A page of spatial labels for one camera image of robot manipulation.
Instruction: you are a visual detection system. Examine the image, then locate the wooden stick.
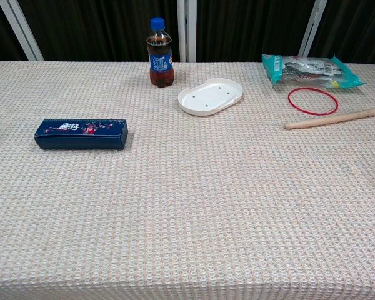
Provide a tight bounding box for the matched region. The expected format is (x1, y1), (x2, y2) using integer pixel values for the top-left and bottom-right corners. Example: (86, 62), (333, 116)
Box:
(283, 107), (375, 131)

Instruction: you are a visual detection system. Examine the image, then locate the blue glasses case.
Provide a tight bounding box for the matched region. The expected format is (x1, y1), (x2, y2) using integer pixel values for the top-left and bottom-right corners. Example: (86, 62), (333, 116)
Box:
(34, 118), (128, 151)

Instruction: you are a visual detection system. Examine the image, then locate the teal snack bag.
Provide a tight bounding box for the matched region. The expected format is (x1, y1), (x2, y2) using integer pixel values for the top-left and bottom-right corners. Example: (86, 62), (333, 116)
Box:
(261, 53), (368, 89)

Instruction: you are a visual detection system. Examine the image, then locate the red rubber ring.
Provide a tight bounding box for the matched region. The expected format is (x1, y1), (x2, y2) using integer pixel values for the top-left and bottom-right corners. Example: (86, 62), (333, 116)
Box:
(287, 87), (339, 116)

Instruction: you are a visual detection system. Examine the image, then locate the white oval plastic tray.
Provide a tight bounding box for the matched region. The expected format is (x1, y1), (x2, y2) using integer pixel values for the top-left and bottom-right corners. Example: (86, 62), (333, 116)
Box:
(177, 77), (244, 117)

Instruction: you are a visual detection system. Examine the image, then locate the beige waffle tablecloth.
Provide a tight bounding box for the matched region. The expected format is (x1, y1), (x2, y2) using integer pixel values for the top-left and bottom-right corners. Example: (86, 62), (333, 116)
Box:
(0, 60), (375, 300)

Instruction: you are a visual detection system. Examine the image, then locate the black pleated curtain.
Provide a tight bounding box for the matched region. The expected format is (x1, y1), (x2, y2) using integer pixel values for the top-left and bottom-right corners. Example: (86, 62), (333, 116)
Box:
(0, 0), (375, 67)

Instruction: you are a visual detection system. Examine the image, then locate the cola bottle with blue cap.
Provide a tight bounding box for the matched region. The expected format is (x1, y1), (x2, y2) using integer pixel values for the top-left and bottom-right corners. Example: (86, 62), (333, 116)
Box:
(146, 17), (175, 89)

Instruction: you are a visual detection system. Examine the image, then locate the white frame post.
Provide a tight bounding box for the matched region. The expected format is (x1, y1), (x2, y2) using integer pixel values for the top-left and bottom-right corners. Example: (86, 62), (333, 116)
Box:
(0, 0), (44, 62)
(176, 0), (197, 63)
(297, 0), (328, 58)

